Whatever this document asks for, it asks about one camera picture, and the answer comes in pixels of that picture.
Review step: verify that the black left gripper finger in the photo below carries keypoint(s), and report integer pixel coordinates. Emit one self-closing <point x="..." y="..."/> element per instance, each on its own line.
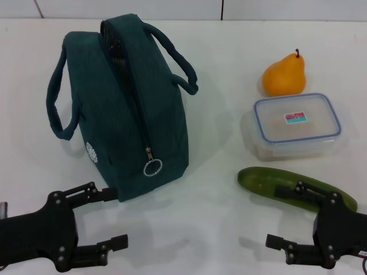
<point x="100" y="249"/>
<point x="94" y="194"/>

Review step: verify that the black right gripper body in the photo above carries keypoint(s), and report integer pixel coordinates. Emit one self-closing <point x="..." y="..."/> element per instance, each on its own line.
<point x="341" y="232"/>

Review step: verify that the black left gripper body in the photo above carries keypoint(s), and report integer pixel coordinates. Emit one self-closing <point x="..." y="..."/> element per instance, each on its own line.
<point x="43" y="232"/>

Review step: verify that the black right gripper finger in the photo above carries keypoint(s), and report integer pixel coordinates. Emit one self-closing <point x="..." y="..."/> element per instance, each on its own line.
<point x="298" y="249"/>
<point x="301" y="193"/>

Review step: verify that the green cucumber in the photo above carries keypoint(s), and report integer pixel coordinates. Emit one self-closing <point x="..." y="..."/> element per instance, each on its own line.
<point x="258" y="180"/>

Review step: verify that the clear plastic food container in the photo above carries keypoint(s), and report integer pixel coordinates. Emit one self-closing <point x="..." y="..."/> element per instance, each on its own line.
<point x="298" y="134"/>

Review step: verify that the dark teal insulated lunch bag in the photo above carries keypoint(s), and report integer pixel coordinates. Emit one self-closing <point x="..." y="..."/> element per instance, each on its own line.
<point x="120" y="114"/>

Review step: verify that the orange pear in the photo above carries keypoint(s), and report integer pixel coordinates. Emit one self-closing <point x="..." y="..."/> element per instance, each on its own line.
<point x="284" y="77"/>

